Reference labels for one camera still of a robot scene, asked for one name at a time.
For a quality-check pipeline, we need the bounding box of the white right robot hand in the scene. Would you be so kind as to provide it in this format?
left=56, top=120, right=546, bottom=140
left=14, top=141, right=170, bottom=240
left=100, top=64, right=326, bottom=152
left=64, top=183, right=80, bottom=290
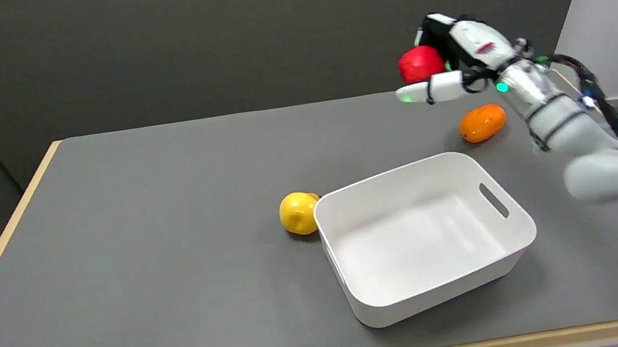
left=383, top=1, right=525, bottom=111

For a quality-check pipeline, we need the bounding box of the red tomato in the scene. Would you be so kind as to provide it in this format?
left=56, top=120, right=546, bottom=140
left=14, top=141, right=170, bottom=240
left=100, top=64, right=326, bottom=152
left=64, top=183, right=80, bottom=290
left=395, top=42, right=449, bottom=86

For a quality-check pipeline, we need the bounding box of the white plastic box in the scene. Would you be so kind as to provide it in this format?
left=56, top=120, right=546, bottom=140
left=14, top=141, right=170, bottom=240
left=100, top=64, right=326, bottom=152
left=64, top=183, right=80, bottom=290
left=307, top=139, right=549, bottom=336

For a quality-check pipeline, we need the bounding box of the orange mango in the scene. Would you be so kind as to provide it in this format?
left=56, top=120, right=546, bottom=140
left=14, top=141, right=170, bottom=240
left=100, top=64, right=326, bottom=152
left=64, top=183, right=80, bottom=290
left=455, top=101, right=510, bottom=147

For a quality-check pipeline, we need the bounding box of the yellow lemon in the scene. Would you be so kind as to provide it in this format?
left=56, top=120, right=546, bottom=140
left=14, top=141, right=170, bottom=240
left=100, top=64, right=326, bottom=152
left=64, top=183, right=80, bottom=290
left=276, top=188, right=326, bottom=240

